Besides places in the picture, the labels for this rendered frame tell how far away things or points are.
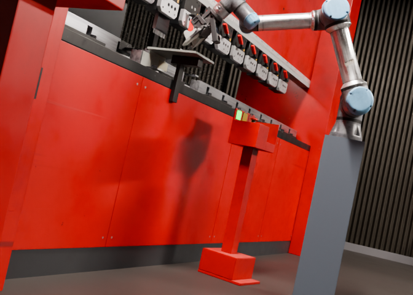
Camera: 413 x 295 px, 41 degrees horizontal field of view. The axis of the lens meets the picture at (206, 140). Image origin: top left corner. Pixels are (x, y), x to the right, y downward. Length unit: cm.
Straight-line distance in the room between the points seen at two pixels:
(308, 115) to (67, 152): 283
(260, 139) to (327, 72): 196
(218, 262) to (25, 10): 218
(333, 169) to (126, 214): 94
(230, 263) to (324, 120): 209
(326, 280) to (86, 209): 110
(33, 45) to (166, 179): 196
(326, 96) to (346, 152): 203
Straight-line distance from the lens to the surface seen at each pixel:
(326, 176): 255
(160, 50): 255
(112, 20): 319
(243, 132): 273
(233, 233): 278
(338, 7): 255
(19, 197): 180
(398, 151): 617
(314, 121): 453
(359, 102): 247
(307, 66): 450
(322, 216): 254
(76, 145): 208
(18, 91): 71
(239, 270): 276
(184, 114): 266
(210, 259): 277
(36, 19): 72
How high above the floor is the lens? 49
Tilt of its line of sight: 3 degrees up
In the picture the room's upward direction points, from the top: 12 degrees clockwise
